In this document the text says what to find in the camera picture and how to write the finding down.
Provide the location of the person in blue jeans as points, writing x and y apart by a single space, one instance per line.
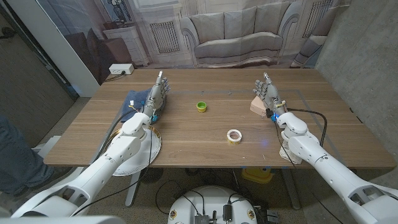
15 155

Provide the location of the small yellow green cup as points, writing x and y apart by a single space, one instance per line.
201 107

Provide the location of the printed sofa room backdrop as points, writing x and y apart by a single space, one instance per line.
236 34

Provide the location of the gold-rimmed white paper plate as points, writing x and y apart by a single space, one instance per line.
150 152

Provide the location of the black round floor object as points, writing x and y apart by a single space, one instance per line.
152 175

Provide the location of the blue terry towel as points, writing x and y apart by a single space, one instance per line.
133 96

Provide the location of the yellow floor object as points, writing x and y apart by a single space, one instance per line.
256 175

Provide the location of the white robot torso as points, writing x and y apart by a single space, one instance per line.
211 199

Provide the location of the white power strip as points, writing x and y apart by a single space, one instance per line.
121 68

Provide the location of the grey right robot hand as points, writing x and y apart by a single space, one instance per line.
270 95

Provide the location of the white tape roll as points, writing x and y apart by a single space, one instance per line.
234 141

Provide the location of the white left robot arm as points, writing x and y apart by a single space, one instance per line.
102 165

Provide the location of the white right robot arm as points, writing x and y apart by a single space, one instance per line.
326 174

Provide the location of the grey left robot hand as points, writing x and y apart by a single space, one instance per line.
155 96

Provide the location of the grey table leg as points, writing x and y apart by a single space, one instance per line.
132 193
292 193

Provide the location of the white paper napkin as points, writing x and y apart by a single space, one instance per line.
286 154

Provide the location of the white robot chest cover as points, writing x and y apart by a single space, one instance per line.
62 220

